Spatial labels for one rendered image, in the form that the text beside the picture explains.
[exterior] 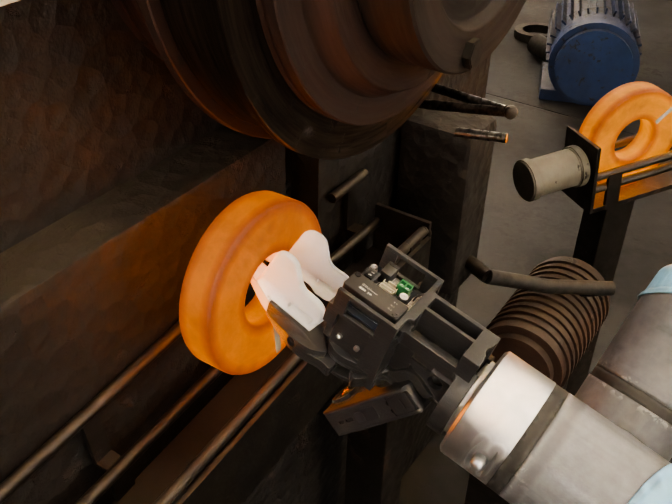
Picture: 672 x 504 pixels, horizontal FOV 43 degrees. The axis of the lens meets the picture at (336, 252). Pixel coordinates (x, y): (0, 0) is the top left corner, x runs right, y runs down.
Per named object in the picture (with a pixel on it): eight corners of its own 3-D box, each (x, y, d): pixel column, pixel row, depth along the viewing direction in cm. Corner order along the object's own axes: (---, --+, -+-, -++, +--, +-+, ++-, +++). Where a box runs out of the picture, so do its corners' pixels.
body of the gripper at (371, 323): (383, 236, 65) (516, 326, 62) (353, 308, 71) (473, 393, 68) (327, 284, 60) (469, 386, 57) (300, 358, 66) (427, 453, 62)
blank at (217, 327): (160, 253, 61) (194, 268, 60) (287, 155, 71) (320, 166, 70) (192, 397, 71) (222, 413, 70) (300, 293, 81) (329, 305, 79)
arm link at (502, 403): (521, 429, 67) (466, 511, 61) (470, 393, 69) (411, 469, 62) (571, 362, 61) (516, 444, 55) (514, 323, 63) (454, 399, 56)
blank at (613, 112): (597, 196, 128) (611, 207, 125) (557, 134, 118) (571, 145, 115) (678, 126, 126) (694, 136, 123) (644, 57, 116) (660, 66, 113)
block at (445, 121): (382, 272, 116) (393, 114, 103) (410, 245, 122) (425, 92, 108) (451, 300, 112) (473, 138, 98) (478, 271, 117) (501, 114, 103)
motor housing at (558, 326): (440, 555, 145) (478, 313, 114) (494, 471, 160) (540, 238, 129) (510, 593, 139) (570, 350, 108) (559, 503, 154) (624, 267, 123)
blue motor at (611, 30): (535, 115, 286) (553, 16, 266) (541, 53, 331) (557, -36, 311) (629, 127, 280) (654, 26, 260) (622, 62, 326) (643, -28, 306)
